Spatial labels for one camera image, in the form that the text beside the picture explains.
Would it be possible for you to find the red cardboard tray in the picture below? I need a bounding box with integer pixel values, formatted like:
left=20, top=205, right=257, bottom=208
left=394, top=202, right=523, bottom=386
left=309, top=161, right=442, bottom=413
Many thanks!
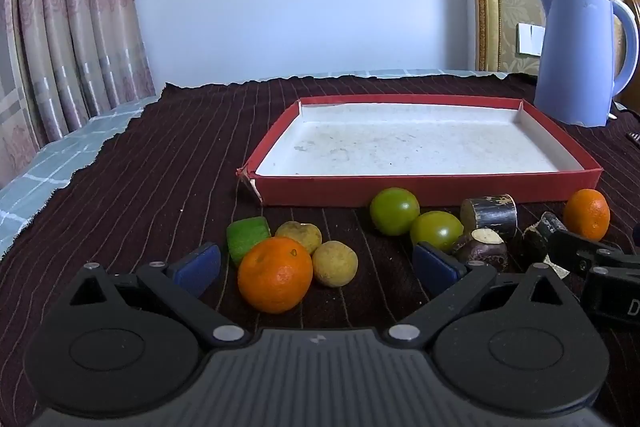
left=236, top=95, right=603, bottom=208

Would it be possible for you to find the green lime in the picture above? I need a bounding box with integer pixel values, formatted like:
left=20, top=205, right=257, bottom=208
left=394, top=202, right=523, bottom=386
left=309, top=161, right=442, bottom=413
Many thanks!
left=410, top=211, right=465, bottom=253
left=370, top=188, right=421, bottom=236

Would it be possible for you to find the wooden chair back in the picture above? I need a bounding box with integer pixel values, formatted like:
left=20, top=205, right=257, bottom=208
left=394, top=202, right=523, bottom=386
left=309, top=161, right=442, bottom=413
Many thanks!
left=624, top=0, right=640, bottom=108

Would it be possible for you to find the green cucumber piece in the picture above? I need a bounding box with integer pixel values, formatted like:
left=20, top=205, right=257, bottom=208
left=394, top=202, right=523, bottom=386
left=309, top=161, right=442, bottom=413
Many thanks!
left=226, top=216, right=271, bottom=267

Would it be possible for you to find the small orange mandarin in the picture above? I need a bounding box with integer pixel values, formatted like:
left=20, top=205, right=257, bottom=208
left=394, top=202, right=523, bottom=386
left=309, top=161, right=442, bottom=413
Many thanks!
left=563, top=189, right=611, bottom=241

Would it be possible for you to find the large orange mandarin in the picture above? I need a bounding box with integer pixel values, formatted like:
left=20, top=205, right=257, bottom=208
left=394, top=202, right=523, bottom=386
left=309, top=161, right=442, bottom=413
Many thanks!
left=237, top=237, right=314, bottom=314

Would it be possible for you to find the small yellow-brown fruit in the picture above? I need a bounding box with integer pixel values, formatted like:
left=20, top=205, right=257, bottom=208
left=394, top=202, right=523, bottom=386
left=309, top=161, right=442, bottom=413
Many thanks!
left=275, top=221, right=323, bottom=255
left=312, top=240, right=359, bottom=288

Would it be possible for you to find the dark striped table cloth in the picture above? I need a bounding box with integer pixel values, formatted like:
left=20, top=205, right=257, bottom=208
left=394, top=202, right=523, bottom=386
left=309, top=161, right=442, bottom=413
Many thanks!
left=0, top=74, right=640, bottom=427

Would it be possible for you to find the knobby dark sugarcane piece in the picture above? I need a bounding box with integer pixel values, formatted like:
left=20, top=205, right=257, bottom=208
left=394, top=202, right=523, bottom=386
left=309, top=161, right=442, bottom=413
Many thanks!
left=451, top=228, right=510, bottom=273

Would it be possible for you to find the blue electric kettle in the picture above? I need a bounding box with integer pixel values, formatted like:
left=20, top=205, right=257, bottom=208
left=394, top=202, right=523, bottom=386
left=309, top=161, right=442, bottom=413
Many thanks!
left=534, top=0, right=640, bottom=128

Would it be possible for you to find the white wall switch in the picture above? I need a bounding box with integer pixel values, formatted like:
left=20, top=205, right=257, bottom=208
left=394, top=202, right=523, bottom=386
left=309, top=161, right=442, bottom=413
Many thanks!
left=516, top=23, right=545, bottom=56

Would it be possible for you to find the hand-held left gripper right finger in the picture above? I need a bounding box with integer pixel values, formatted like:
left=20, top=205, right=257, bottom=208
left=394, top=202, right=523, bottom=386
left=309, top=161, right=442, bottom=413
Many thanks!
left=386, top=242, right=572, bottom=349

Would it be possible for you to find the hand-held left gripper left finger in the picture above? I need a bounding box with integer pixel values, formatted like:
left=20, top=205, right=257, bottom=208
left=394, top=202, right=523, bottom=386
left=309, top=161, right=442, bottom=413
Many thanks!
left=66, top=242, right=253, bottom=349

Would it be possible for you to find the pink patterned curtain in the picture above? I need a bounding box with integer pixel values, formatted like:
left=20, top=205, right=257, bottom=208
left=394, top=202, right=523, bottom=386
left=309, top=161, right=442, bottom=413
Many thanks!
left=0, top=0, right=156, bottom=188

